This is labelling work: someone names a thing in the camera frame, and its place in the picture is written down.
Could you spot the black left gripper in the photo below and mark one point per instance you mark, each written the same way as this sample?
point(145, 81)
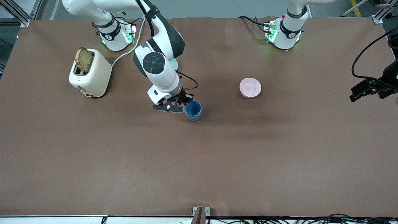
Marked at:
point(390, 75)

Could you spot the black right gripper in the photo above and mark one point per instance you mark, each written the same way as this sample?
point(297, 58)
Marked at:
point(183, 96)

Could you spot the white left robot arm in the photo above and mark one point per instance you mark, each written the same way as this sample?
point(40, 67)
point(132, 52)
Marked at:
point(287, 37)

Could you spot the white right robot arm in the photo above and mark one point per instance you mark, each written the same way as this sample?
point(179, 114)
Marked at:
point(161, 74)

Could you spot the green bowl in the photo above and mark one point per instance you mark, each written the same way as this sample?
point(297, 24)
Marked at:
point(175, 64)

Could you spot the pink bowl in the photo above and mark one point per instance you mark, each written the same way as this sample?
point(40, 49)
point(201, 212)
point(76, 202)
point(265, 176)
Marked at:
point(250, 87)

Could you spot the brown table cover sheet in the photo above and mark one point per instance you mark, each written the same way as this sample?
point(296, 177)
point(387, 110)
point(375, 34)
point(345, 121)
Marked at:
point(199, 171)

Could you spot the cream white toaster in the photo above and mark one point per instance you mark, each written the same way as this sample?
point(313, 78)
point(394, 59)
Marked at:
point(98, 77)

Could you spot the brown bread slice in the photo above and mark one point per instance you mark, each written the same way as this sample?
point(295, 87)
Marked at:
point(84, 59)

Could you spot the aluminium frame profile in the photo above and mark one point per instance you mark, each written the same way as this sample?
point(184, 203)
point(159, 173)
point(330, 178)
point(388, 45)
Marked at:
point(15, 14)
point(36, 9)
point(385, 14)

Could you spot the grey metal bracket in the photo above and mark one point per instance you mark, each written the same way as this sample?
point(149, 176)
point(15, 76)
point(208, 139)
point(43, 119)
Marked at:
point(207, 211)

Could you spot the brown mount post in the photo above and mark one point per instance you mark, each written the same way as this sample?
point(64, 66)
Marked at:
point(199, 217)

